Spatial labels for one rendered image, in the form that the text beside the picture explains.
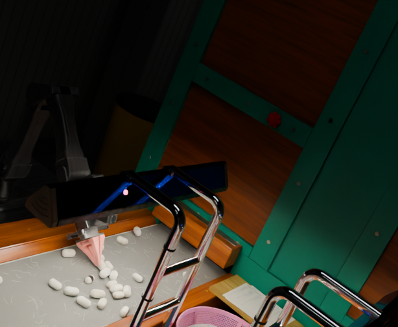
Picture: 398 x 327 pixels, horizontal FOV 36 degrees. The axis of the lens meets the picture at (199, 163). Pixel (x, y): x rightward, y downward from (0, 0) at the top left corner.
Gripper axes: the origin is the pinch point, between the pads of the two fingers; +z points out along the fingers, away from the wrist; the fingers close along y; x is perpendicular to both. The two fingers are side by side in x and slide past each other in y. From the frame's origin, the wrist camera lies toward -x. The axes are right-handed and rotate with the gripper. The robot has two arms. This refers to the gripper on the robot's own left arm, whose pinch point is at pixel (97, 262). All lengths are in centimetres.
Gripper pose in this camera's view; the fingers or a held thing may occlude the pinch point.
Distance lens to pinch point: 163.8
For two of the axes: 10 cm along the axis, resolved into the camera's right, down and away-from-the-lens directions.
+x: -7.8, 3.1, 5.5
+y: 5.5, -0.8, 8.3
